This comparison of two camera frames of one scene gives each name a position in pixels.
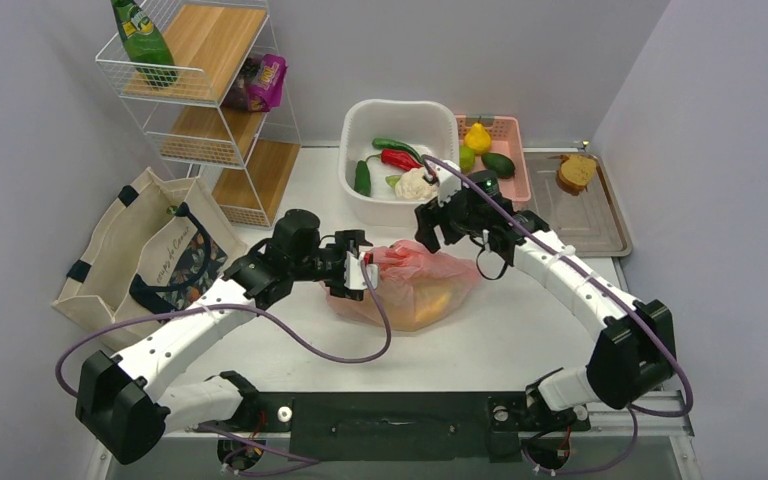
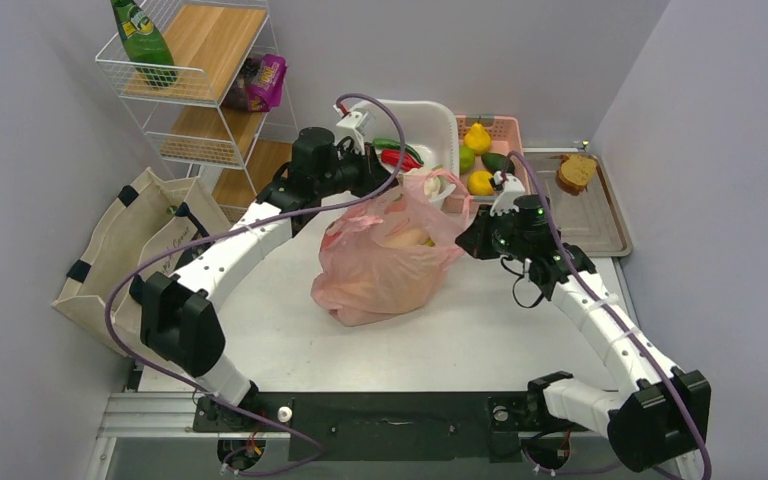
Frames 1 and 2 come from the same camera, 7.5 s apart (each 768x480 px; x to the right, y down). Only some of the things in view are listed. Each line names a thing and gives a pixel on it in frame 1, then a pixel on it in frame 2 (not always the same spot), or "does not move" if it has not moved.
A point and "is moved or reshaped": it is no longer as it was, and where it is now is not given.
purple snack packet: [258, 87] does not move
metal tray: [590, 222] does not move
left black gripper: [342, 244] -> [372, 175]
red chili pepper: [398, 159] does not move
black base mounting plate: [483, 427] does not move
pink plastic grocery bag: [418, 289] is moved or reshaped
